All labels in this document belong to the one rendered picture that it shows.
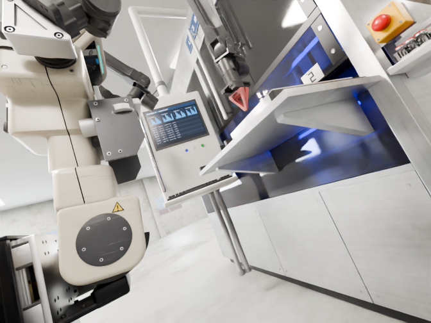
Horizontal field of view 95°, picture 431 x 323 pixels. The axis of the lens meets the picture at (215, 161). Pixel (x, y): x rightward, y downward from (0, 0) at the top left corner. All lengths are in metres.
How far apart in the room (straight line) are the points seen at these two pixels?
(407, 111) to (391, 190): 0.25
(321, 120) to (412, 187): 0.35
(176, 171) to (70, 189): 0.93
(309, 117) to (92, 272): 0.64
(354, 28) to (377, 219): 0.65
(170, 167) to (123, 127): 0.87
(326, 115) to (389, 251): 0.56
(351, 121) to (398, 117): 0.12
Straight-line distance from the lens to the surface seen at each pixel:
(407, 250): 0.96
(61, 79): 0.62
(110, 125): 0.54
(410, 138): 0.81
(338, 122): 0.71
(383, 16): 0.80
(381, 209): 0.92
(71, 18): 0.59
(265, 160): 1.12
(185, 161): 1.39
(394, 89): 0.81
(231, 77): 0.77
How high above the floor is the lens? 0.71
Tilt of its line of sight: 10 degrees up
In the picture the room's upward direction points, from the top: 22 degrees counter-clockwise
